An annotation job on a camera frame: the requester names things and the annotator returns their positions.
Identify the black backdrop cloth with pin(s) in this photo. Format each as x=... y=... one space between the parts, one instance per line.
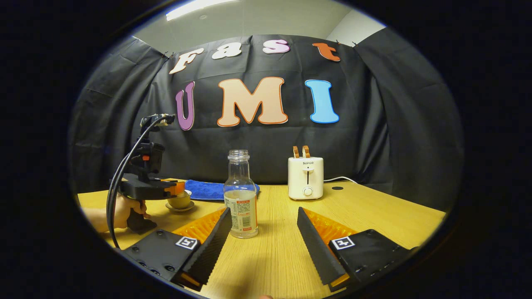
x=374 y=124

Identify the clear plastic water bottle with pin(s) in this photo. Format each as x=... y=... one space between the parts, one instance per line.
x=241 y=207

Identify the blue folded towel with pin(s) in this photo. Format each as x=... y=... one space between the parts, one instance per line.
x=208 y=190

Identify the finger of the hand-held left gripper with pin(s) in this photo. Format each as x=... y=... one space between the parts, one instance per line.
x=174 y=189

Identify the yellow ceramic teacup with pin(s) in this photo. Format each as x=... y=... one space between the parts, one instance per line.
x=179 y=202

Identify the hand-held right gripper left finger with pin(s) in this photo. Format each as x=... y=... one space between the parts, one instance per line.
x=212 y=247

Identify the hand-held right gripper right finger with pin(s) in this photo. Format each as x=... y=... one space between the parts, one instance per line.
x=316 y=249

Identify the toast bread slice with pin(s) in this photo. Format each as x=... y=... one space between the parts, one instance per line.
x=296 y=152
x=306 y=151

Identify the white toaster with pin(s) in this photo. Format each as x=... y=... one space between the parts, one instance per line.
x=305 y=178

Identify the yellow ceramic saucer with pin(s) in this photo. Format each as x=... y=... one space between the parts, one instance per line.
x=181 y=209

